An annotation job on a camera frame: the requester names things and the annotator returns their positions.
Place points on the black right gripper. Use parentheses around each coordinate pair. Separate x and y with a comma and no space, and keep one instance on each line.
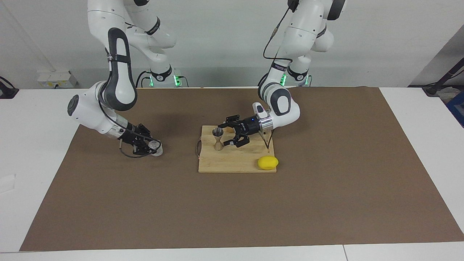
(135,135)

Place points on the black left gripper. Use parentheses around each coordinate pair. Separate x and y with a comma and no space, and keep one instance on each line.
(248,126)

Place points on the clear plastic cup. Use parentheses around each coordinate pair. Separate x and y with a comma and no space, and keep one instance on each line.
(157,150)

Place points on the metal double jigger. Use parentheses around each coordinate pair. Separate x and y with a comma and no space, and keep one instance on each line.
(218,145)

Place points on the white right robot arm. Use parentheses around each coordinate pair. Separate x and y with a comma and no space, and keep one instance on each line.
(119,83)

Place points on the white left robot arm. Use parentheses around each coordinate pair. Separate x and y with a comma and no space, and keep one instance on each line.
(286,108)

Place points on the wooden cutting board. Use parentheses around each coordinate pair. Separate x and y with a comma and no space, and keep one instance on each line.
(239,159)

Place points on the yellow lemon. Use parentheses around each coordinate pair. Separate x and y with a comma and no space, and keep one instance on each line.
(268,163)

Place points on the brown paper table mat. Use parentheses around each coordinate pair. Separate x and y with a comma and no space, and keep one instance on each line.
(253,210)

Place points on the black stand foot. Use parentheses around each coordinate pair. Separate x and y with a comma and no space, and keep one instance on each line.
(7,92)

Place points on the black tripod leg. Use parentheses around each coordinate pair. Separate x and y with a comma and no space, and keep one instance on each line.
(446,78)

